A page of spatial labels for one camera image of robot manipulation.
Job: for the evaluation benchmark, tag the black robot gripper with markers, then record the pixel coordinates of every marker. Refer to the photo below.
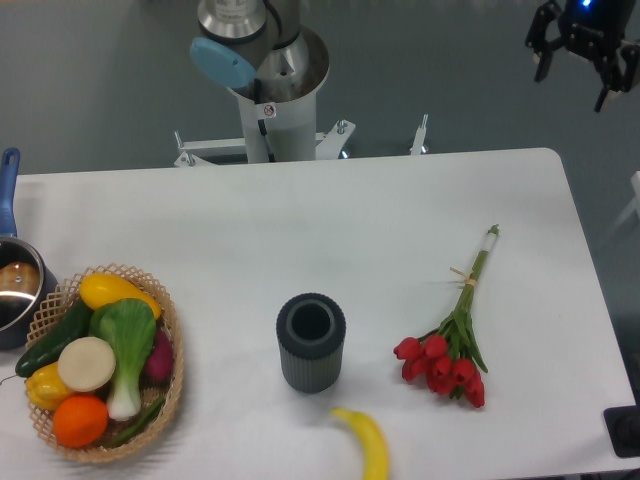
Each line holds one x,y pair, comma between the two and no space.
582,25

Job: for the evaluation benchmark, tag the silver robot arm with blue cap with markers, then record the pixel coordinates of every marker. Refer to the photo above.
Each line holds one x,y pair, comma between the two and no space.
260,50

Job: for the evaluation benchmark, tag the red tulip bouquet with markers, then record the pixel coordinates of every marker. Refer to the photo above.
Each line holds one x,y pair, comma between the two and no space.
448,357

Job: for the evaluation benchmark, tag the black device at table edge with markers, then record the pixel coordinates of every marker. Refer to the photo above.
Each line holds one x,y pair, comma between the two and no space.
623,428

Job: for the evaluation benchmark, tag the dark grey ribbed vase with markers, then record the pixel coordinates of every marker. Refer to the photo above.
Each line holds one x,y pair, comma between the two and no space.
311,331

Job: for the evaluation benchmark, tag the yellow banana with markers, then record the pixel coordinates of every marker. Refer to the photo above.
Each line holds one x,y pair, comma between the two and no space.
376,457

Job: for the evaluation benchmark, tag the green bok choy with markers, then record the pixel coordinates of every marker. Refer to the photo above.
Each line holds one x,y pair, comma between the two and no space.
129,327

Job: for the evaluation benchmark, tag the purple red radish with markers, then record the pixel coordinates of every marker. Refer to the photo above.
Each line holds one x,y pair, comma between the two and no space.
159,364

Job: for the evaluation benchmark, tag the yellow squash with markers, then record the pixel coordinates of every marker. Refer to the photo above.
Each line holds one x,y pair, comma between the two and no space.
100,289

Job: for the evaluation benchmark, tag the green bean pod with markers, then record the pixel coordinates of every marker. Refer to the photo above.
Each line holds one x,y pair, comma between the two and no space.
138,426

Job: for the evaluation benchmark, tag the woven wicker basket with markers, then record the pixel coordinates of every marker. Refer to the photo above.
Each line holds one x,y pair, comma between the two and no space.
52,310

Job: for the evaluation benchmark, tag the dark green cucumber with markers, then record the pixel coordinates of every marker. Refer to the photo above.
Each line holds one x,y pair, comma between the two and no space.
73,325

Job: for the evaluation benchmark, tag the beige round bun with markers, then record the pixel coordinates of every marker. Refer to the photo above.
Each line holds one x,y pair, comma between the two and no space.
86,364

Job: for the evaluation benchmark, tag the orange fruit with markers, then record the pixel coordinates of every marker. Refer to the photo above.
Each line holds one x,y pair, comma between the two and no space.
80,420

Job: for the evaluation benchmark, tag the white metal base frame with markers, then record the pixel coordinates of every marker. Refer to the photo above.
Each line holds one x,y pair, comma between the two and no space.
329,145

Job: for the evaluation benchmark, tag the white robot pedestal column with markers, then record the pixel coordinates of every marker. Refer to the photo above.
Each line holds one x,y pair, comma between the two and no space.
278,131

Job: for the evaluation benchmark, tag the blue saucepan with handle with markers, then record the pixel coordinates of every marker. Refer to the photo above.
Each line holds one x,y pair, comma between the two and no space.
25,278

